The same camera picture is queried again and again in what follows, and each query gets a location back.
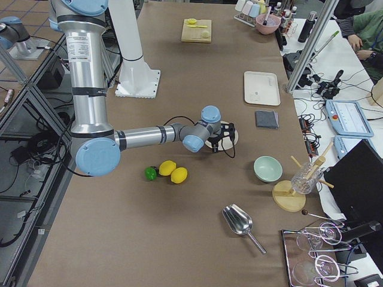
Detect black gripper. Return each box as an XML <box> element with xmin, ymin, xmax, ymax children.
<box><xmin>208</xmin><ymin>121</ymin><xmax>236</xmax><ymax>153</ymax></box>

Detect pale steamed bun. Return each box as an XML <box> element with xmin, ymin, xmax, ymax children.
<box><xmin>201</xmin><ymin>30</ymin><xmax>210</xmax><ymax>38</ymax></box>

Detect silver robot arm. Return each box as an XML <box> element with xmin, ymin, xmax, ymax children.
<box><xmin>49</xmin><ymin>1</ymin><xmax>235</xmax><ymax>176</ymax></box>
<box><xmin>1</xmin><ymin>16</ymin><xmax>42</xmax><ymax>60</ymax></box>

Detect cream rabbit tray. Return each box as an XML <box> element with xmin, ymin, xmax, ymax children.
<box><xmin>244</xmin><ymin>71</ymin><xmax>281</xmax><ymax>106</ymax></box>

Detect cream round plate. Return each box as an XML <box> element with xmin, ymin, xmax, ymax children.
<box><xmin>205</xmin><ymin>120</ymin><xmax>239</xmax><ymax>152</ymax></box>

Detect folded grey cloth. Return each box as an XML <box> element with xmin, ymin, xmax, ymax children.
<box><xmin>255</xmin><ymin>110</ymin><xmax>279</xmax><ymax>129</ymax></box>

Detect mint green bowl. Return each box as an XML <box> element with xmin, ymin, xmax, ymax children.
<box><xmin>253</xmin><ymin>156</ymin><xmax>282</xmax><ymax>183</ymax></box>

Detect yellow lemon upper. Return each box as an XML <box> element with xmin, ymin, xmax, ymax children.
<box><xmin>171</xmin><ymin>167</ymin><xmax>188</xmax><ymax>184</ymax></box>

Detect yellow lemon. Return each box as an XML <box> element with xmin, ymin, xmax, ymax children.
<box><xmin>159</xmin><ymin>160</ymin><xmax>177</xmax><ymax>176</ymax></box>
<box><xmin>171</xmin><ymin>167</ymin><xmax>188</xmax><ymax>184</ymax></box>

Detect yellow lemon lower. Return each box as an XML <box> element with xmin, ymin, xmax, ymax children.
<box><xmin>159</xmin><ymin>160</ymin><xmax>177</xmax><ymax>176</ymax></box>

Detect green lime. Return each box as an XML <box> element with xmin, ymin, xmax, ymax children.
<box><xmin>144</xmin><ymin>166</ymin><xmax>157</xmax><ymax>181</ymax></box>

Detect glass cup on stand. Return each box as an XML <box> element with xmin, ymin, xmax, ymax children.
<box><xmin>291</xmin><ymin>163</ymin><xmax>323</xmax><ymax>194</ymax></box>

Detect wooden cup stand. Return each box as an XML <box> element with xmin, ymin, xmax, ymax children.
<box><xmin>272</xmin><ymin>142</ymin><xmax>334</xmax><ymax>212</ymax></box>

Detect metal scoop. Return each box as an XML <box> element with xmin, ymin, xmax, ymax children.
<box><xmin>222</xmin><ymin>203</ymin><xmax>267</xmax><ymax>255</ymax></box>

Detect wooden cutting board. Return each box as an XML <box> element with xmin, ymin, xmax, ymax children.
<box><xmin>181</xmin><ymin>19</ymin><xmax>212</xmax><ymax>43</ymax></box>

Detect yellow plastic knife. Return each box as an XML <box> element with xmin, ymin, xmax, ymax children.
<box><xmin>187</xmin><ymin>24</ymin><xmax>207</xmax><ymax>29</ymax></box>

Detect black tipped pestle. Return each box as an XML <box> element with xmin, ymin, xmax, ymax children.
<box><xmin>263</xmin><ymin>6</ymin><xmax>272</xmax><ymax>26</ymax></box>

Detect lemon slices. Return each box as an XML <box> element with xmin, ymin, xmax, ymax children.
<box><xmin>185</xmin><ymin>18</ymin><xmax>197</xmax><ymax>25</ymax></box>

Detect blue teach pendant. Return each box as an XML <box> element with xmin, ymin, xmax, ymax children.
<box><xmin>333</xmin><ymin>135</ymin><xmax>363</xmax><ymax>159</ymax></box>
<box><xmin>325</xmin><ymin>100</ymin><xmax>374</xmax><ymax>138</ymax></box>

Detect pink bowl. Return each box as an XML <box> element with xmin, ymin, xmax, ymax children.
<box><xmin>255</xmin><ymin>14</ymin><xmax>281</xmax><ymax>35</ymax></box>

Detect cup rack with cups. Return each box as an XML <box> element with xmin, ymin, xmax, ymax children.
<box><xmin>234</xmin><ymin>0</ymin><xmax>266</xmax><ymax>23</ymax></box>

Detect black bottle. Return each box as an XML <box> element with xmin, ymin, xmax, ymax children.
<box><xmin>298</xmin><ymin>11</ymin><xmax>317</xmax><ymax>43</ymax></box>

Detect black monitor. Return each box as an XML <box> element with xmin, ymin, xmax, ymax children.
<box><xmin>324</xmin><ymin>139</ymin><xmax>382</xmax><ymax>223</ymax></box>

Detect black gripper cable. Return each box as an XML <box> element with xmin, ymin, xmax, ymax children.
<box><xmin>163</xmin><ymin>115</ymin><xmax>236</xmax><ymax>158</ymax></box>

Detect aluminium frame post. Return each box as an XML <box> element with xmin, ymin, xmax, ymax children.
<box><xmin>285</xmin><ymin>0</ymin><xmax>339</xmax><ymax>94</ymax></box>

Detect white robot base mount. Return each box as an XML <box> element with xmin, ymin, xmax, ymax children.
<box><xmin>108</xmin><ymin>0</ymin><xmax>160</xmax><ymax>99</ymax></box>

